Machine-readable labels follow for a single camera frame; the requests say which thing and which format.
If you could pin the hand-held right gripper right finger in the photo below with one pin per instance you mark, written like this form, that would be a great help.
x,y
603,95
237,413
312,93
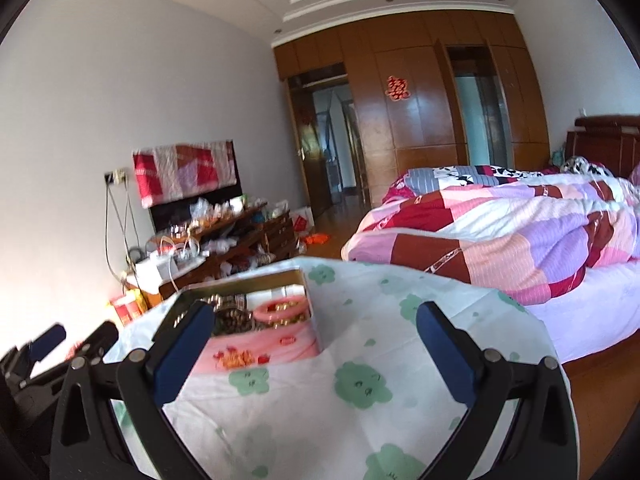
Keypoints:
x,y
445,355

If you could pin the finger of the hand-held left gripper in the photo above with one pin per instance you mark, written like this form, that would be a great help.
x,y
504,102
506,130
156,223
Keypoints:
x,y
47,342
100,332

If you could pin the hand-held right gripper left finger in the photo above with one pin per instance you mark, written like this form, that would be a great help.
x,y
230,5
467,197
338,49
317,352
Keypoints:
x,y
182,355

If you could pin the pink bangle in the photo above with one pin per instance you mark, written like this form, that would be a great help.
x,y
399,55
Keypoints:
x,y
280,306

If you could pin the pink metal tin box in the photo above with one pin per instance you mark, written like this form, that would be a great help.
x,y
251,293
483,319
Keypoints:
x,y
295,340

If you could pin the white cardboard box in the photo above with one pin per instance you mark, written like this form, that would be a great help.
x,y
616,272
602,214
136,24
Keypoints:
x,y
152,272

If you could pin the white green-cloud tablecloth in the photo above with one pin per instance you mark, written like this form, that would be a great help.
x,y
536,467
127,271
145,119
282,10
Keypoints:
x,y
375,310

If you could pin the pink red patchwork quilt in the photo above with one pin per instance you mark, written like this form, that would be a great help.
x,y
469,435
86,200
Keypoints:
x,y
500,250

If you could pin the black television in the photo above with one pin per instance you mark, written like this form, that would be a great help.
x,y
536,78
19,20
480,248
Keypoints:
x,y
170,215

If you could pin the pile of clear plastic bags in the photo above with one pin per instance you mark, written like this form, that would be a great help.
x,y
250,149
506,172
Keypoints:
x,y
210,212

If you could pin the white bed sheet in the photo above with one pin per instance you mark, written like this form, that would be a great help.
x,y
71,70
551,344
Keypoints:
x,y
590,310

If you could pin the brown wooden television cabinet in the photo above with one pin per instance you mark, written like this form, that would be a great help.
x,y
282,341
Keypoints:
x,y
280,232

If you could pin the orange floor item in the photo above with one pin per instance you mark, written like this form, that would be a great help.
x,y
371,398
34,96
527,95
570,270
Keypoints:
x,y
317,239

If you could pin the grey striped cow-print quilt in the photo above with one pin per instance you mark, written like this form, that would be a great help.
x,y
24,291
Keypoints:
x,y
450,177

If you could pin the white red paper bag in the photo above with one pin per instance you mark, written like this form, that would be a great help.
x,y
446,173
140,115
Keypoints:
x,y
304,222

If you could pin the red patchwork cloth cover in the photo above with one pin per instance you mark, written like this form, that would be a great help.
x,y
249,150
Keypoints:
x,y
180,170

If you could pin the brown wooden door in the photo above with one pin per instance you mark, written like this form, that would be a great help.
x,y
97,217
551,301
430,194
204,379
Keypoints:
x,y
317,180

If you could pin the brown wooden wardrobe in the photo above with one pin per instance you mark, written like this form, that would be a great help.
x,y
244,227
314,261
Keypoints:
x,y
420,130

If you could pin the brown wooden headboard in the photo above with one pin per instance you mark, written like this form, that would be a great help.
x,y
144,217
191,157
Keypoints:
x,y
600,145

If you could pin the red paper decoration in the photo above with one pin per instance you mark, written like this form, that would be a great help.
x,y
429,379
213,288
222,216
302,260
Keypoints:
x,y
397,88

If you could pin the wall socket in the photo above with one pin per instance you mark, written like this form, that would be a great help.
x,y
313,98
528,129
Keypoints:
x,y
116,176

